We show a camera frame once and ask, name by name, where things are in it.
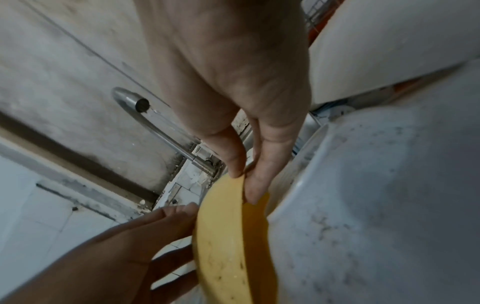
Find person's right hand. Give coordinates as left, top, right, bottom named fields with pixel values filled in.
left=133, top=0, right=313, bottom=206

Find person's left hand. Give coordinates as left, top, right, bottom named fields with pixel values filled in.
left=45, top=202, right=200, bottom=304

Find yellow plastic bowl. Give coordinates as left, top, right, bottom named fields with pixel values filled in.
left=192, top=173, right=279, bottom=304

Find person's left forearm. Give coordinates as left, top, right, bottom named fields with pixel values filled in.
left=0, top=252, right=72, bottom=304

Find steel tap spout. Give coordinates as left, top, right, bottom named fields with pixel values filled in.
left=111, top=87, right=223, bottom=176

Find metal dish rack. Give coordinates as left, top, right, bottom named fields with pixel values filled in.
left=300, top=0, right=344, bottom=48

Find white plate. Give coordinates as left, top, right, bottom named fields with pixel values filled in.
left=290, top=123, right=331, bottom=191

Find large white bowl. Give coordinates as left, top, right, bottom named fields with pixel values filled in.
left=306, top=0, right=480, bottom=105

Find large speckled white basin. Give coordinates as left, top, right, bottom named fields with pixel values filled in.
left=267, top=61, right=480, bottom=304

